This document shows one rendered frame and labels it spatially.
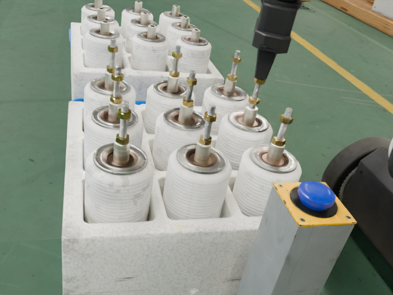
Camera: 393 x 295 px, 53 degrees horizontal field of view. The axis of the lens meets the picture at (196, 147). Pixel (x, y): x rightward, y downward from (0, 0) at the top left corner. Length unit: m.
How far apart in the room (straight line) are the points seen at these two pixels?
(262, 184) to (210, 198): 0.08
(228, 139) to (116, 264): 0.28
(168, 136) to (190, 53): 0.45
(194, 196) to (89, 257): 0.17
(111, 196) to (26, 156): 0.50
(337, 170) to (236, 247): 0.37
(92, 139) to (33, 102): 0.62
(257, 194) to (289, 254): 0.19
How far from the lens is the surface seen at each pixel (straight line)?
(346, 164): 0.91
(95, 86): 0.76
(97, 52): 1.03
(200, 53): 1.07
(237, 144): 0.70
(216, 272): 0.66
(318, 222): 0.44
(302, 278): 0.50
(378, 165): 0.87
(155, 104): 0.76
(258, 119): 0.74
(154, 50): 1.04
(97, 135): 0.64
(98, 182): 0.55
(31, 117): 1.17
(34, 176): 0.95
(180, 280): 0.65
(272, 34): 0.62
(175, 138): 0.65
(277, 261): 0.47
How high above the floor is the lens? 0.58
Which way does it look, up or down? 32 degrees down
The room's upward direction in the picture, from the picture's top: 11 degrees clockwise
